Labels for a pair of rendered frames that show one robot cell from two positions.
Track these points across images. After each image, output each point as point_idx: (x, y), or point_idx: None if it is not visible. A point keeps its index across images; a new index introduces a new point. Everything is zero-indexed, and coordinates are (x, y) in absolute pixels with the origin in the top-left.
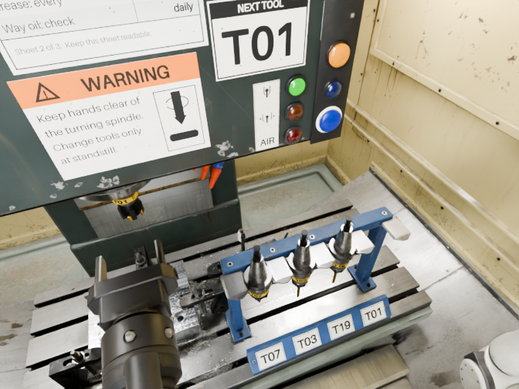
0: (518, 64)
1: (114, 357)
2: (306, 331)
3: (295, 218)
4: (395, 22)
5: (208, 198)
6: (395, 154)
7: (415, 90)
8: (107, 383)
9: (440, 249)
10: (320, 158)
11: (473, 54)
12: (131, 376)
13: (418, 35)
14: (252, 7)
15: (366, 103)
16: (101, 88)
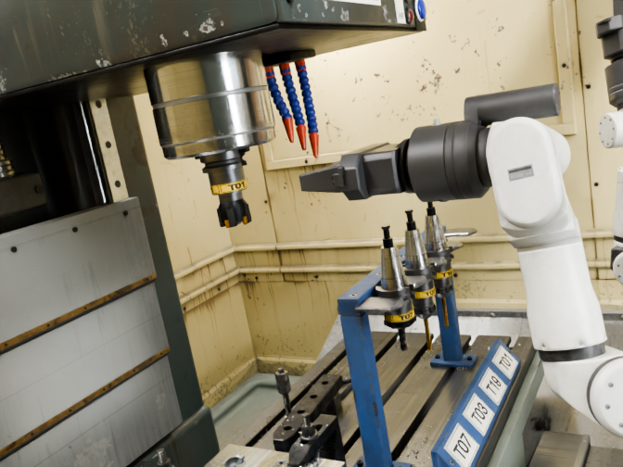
0: (431, 89)
1: (446, 128)
2: (468, 401)
3: (313, 370)
4: None
5: (173, 402)
6: (362, 262)
7: None
8: (463, 133)
9: (489, 322)
10: (249, 364)
11: (387, 104)
12: (482, 96)
13: (322, 119)
14: None
15: (289, 231)
16: None
